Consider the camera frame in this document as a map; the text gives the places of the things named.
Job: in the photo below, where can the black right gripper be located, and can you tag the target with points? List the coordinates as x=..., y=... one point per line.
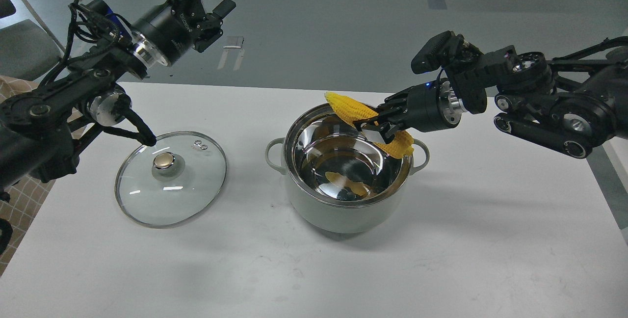
x=424, y=107

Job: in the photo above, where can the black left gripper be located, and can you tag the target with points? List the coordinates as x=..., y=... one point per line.
x=173, y=32

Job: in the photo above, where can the yellow corn cob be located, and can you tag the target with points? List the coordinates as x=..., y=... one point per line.
x=350, y=111

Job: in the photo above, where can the glass pot lid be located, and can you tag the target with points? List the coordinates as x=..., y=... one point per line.
x=165, y=185

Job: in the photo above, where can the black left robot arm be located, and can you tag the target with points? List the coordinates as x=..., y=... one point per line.
x=44, y=131

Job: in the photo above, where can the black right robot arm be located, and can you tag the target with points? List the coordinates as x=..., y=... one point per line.
x=569, y=104

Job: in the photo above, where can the pale green steel pot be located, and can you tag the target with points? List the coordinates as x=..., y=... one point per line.
x=335, y=178

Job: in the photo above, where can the grey office chair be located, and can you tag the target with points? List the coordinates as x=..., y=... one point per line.
x=28, y=49

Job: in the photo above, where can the white table at right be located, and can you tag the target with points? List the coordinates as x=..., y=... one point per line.
x=617, y=151

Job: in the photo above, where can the beige checked cloth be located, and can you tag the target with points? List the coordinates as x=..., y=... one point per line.
x=29, y=194

